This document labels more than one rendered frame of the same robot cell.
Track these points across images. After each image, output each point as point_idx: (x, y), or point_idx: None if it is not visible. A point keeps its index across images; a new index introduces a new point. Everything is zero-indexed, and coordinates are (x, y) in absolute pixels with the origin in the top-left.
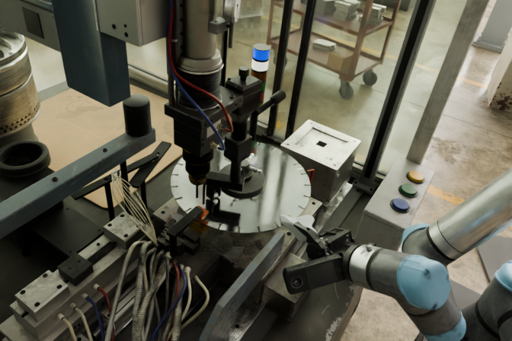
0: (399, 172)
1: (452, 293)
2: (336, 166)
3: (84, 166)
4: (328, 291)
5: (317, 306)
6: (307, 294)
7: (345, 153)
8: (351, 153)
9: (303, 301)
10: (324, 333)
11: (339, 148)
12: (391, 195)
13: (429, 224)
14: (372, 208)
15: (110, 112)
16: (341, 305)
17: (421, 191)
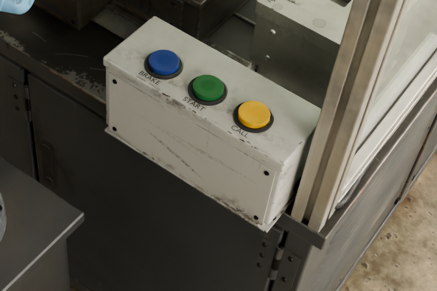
0: (268, 95)
1: (43, 211)
2: (268, 2)
3: None
4: (68, 45)
5: (45, 29)
6: (61, 16)
7: (313, 23)
8: (318, 36)
9: (52, 12)
10: (2, 28)
11: (331, 21)
12: (191, 60)
13: None
14: (155, 25)
15: None
16: (42, 55)
17: (209, 113)
